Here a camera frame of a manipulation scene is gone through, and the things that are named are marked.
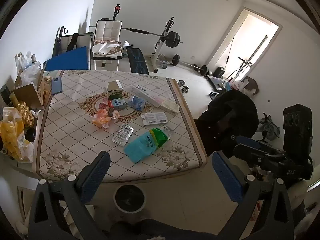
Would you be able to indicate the green snack packet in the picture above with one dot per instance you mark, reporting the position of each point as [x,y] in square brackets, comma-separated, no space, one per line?
[160,136]

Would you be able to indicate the small green white box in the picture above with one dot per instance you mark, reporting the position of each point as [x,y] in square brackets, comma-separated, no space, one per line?
[115,88]

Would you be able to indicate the round white trash bin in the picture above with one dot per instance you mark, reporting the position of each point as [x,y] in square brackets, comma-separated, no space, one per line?
[130,197]

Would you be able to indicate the white door frame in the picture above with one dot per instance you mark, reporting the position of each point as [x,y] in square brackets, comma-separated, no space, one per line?
[222,42]

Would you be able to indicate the yellow plastic bag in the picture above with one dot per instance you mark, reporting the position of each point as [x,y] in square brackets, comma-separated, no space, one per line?
[12,135]

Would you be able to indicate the small silver blister strip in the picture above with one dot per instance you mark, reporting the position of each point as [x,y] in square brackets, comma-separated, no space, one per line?
[168,131]

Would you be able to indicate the black hanging garment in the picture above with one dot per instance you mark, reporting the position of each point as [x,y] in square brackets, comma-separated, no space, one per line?
[72,42]

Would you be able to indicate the black round jar lid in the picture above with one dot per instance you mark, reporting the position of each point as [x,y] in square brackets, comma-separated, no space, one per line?
[30,135]

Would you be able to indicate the barbell with black plates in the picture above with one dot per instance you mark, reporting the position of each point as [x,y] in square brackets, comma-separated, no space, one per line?
[172,39]

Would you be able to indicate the white padded chair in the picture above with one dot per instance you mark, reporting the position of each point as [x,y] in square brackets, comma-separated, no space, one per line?
[107,30]

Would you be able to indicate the beige cloth pile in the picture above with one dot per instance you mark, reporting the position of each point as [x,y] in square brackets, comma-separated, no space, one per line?
[106,48]

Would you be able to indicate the silver blister pack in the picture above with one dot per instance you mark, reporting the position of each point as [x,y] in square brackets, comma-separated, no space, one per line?
[123,133]

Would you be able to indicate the brown cardboard box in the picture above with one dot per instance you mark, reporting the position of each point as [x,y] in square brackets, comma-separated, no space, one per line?
[27,93]

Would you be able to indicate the small chrome dumbbell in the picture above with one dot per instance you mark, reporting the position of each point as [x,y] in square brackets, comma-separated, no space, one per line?
[184,87]

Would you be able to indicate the black jacket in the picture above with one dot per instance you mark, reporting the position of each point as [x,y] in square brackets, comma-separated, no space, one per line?
[232,115]

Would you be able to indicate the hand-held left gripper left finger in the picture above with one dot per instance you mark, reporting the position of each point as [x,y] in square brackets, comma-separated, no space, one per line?
[96,177]

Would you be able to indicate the white padded board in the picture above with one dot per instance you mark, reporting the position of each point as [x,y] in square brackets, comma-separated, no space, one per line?
[83,41]

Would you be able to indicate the person's right forearm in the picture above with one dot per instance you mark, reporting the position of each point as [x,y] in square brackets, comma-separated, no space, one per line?
[297,195]

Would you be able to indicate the brown wooden stool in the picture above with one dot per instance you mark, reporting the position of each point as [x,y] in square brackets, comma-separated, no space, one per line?
[251,85]

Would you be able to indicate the gold ribbed bottle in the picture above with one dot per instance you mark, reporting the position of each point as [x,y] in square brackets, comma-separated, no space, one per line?
[22,108]

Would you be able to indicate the teal plastic bag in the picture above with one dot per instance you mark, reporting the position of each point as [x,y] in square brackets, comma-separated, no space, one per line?
[140,147]

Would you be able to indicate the blue foam mat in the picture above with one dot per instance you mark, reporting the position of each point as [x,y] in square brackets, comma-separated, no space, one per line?
[67,61]

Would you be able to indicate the blue white tissue packet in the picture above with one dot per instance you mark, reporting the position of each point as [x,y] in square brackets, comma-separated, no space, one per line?
[117,103]

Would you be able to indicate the grey floor fan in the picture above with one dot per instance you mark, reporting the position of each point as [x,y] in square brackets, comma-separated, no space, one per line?
[268,128]

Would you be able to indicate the blue phone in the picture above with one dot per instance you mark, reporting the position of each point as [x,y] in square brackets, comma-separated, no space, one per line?
[57,85]

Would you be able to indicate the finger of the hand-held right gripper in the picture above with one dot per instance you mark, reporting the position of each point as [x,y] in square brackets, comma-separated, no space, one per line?
[247,153]
[250,141]

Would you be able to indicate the long floor barbell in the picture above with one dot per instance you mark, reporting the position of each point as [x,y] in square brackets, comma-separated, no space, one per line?
[176,59]

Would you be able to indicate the white plastic bag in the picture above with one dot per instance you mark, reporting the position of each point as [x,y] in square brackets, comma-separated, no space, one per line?
[30,75]

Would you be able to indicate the white card pack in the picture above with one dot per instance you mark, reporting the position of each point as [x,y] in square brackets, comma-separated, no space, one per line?
[153,118]

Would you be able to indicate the blue wrapper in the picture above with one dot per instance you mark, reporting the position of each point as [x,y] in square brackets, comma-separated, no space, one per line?
[137,103]

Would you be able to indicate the white barbell rack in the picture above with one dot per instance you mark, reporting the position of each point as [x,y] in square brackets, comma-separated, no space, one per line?
[160,47]

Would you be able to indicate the black weight bench pad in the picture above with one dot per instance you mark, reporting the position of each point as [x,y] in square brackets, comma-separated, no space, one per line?
[136,60]

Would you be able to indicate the orange wrapper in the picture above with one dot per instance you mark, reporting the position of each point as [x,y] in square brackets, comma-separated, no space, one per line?
[103,119]

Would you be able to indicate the clear plastic bottle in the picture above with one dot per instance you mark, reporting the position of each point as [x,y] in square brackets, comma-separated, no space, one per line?
[19,58]
[33,59]

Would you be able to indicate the floral quilted tablecloth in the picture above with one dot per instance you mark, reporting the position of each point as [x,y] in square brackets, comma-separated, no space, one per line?
[75,130]

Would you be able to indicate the long white toothpaste box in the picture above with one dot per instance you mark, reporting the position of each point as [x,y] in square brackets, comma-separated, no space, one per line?
[155,97]

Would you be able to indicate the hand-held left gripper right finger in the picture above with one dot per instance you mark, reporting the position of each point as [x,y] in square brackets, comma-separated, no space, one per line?
[226,177]

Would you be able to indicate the small black bin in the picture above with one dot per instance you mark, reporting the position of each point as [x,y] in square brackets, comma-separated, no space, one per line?
[220,72]

